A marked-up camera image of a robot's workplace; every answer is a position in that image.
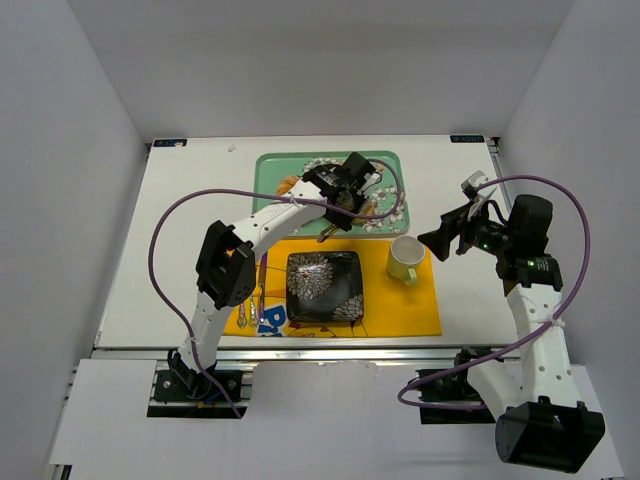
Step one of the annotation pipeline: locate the sliced bread piece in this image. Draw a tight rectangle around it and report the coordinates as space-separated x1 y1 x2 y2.
352 198 377 225

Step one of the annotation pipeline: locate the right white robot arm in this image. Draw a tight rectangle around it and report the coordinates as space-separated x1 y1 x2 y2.
418 194 605 474

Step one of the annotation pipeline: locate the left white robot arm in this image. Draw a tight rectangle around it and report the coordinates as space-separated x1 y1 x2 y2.
168 152 385 400

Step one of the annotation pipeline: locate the pale yellow mug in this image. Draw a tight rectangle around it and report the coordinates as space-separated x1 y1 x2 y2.
387 236 426 286

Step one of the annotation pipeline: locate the orange glazed bundt cake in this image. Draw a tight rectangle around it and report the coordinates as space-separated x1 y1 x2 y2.
276 175 301 197

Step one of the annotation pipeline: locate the green floral tray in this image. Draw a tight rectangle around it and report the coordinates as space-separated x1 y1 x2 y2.
254 150 410 238

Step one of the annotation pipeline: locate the black floral square plate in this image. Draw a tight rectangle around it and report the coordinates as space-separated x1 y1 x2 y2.
286 251 365 323

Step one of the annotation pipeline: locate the iridescent knife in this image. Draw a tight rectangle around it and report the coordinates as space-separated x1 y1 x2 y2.
257 252 268 323

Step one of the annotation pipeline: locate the yellow placemat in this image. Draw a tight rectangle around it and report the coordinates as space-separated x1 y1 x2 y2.
225 239 442 339

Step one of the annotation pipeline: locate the right blue corner label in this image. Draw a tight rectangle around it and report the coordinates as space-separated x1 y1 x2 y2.
449 134 485 143

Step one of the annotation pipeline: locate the blue corner label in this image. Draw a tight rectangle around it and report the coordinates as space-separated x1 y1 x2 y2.
152 138 187 148
449 134 485 143

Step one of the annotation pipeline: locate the iridescent spoon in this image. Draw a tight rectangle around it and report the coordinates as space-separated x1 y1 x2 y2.
249 297 259 330

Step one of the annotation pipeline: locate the iridescent fork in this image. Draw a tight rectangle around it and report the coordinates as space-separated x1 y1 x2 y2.
237 303 248 329

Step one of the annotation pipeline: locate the left blue corner label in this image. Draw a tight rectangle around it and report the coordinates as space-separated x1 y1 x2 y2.
152 138 187 148

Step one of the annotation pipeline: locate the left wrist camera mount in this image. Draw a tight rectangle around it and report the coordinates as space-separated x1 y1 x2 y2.
360 169 383 194

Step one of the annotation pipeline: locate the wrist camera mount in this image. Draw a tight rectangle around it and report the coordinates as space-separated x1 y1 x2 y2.
360 169 383 194
461 170 496 221

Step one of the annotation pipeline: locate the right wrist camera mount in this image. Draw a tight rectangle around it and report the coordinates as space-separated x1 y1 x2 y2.
461 170 496 221

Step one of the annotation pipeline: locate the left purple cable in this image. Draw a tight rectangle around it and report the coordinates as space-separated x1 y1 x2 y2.
149 158 407 419

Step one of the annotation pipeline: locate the purple cable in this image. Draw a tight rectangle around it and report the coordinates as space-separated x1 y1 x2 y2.
397 174 592 412
149 158 407 419

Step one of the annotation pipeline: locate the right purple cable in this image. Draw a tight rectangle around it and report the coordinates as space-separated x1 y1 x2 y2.
397 174 592 412

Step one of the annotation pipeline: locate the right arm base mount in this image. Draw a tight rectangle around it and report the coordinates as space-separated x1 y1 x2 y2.
418 347 495 425

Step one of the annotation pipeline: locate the aluminium front rail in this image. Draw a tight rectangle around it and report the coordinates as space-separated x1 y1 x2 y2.
90 347 461 363

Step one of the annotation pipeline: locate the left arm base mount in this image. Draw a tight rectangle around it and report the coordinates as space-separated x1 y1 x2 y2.
147 349 252 420

